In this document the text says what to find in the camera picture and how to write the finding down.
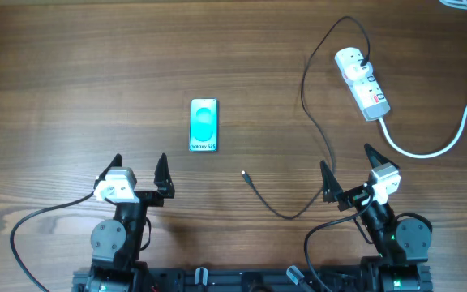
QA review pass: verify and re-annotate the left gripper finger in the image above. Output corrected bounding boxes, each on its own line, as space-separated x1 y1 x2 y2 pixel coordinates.
153 153 175 199
97 153 122 181

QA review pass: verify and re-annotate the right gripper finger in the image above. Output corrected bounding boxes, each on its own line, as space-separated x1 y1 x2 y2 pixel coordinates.
320 161 343 203
364 144 400 169

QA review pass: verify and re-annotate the turquoise screen Galaxy smartphone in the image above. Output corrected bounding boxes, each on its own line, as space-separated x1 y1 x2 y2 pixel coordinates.
189 98 218 152

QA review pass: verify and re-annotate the black USB charging cable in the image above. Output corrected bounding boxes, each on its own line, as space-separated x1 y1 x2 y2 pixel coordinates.
240 15 372 221

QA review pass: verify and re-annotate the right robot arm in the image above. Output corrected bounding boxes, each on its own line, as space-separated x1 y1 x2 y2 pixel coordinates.
311 144 433 291

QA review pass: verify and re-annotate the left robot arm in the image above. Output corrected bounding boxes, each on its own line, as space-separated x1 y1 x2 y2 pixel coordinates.
72 154 175 292

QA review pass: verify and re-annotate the white USB charger plug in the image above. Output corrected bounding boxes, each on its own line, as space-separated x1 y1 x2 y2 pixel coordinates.
343 61 373 84

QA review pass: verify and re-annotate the white power strip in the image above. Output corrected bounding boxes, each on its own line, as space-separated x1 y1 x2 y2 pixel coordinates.
334 47 391 122

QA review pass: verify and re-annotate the right black camera cable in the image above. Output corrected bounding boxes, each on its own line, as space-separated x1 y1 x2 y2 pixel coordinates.
302 194 376 292

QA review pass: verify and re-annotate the black camera cable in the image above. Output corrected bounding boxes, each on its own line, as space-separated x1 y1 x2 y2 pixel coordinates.
302 194 376 292
9 190 96 292

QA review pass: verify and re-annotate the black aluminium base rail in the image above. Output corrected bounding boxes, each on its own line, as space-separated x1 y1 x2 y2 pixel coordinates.
72 265 434 292

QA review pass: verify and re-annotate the left black camera cable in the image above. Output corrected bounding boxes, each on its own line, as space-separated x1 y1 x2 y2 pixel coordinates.
9 190 96 292

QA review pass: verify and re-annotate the white power strip cord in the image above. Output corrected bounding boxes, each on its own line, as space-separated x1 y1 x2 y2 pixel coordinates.
378 51 467 160

